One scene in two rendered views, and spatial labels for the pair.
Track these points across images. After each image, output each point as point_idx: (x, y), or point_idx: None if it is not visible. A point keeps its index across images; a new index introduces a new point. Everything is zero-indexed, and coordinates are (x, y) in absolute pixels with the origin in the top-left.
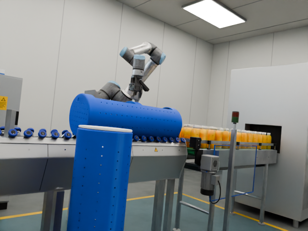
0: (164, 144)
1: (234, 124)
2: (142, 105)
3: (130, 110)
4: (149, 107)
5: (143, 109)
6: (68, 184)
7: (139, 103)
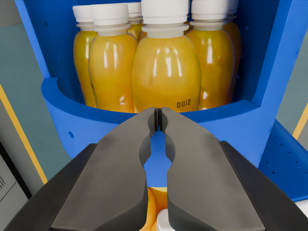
0: None
1: None
2: (266, 104)
3: None
4: (305, 15)
5: (279, 105)
6: None
7: (241, 131)
